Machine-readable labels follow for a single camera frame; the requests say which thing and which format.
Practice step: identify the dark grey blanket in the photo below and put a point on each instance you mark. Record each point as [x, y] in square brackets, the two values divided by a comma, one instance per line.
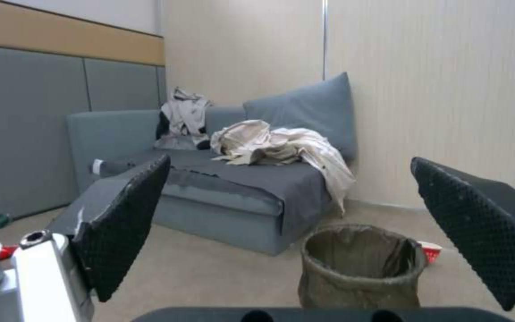
[257, 177]

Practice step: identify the red and white wrapper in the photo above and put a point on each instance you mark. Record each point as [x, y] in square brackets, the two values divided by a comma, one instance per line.
[3, 251]

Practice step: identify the grey sock with white band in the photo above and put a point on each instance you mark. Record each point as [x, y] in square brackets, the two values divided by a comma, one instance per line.
[107, 166]

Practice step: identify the grey blue cushion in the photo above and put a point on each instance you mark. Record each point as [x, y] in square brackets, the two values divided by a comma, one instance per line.
[311, 114]

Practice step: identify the grey blue sofa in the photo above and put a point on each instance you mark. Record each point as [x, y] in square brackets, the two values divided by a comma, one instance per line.
[221, 188]

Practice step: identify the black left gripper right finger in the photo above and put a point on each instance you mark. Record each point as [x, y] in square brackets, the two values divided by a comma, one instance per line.
[476, 221]

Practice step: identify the olive woven trash can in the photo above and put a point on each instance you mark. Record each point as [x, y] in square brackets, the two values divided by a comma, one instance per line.
[360, 268]

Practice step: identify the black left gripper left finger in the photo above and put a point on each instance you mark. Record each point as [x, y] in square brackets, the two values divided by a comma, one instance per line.
[114, 234]

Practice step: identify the white and black crumpled garment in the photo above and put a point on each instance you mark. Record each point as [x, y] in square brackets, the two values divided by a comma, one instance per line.
[183, 117]

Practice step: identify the red and white paper box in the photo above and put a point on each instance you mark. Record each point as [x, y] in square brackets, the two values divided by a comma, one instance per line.
[432, 252]

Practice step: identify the beige crumpled garment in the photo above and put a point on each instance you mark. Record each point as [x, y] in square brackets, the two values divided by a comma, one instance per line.
[284, 147]

